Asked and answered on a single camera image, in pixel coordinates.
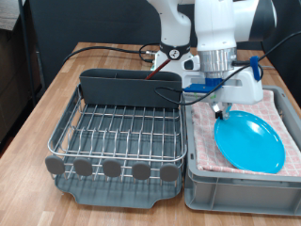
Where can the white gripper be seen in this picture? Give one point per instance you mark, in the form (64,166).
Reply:
(247,91)

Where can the blue plate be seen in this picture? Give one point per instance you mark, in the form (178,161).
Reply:
(250,144)

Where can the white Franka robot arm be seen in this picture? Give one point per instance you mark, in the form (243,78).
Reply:
(213,25)

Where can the grey dish drying rack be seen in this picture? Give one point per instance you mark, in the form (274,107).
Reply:
(119,194)

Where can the pink checked cloth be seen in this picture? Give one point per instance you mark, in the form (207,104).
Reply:
(205,147)

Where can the grey plastic crate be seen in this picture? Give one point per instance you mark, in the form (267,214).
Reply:
(238,194)

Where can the dark grey cutlery holder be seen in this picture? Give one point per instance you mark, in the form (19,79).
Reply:
(128,89)

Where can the black backdrop curtain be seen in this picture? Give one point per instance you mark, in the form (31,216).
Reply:
(94,22)

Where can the black metal pole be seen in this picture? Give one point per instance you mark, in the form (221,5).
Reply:
(26,47)

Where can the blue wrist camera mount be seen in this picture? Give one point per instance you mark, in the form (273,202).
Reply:
(203,87)

